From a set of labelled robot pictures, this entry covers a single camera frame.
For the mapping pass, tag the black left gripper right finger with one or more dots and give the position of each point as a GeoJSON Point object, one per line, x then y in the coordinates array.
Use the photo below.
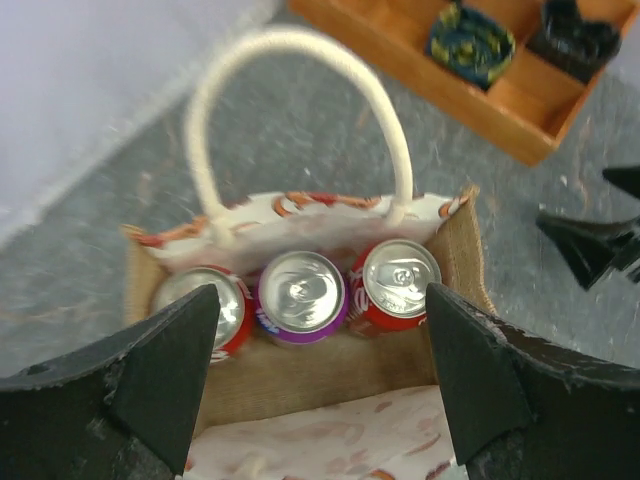
{"type": "Point", "coordinates": [521, 407]}

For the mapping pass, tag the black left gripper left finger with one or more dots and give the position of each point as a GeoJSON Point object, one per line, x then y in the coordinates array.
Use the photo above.
{"type": "Point", "coordinates": [123, 407]}

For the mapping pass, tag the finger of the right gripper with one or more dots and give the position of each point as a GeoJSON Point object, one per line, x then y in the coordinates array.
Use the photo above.
{"type": "Point", "coordinates": [592, 250]}

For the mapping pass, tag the red cola can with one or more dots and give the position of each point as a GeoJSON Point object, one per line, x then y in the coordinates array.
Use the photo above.
{"type": "Point", "coordinates": [236, 317]}
{"type": "Point", "coordinates": [388, 284]}

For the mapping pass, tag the purple soda can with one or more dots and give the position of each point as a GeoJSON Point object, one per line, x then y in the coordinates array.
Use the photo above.
{"type": "Point", "coordinates": [301, 298]}

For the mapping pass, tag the canvas tote bag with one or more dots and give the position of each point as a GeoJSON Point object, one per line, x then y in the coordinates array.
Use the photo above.
{"type": "Point", "coordinates": [322, 366]}

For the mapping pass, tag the black rolled cloth front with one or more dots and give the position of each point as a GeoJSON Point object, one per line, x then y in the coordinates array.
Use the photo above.
{"type": "Point", "coordinates": [573, 44]}

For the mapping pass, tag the green blue rolled cloth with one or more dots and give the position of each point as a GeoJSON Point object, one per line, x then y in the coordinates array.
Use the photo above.
{"type": "Point", "coordinates": [470, 44]}

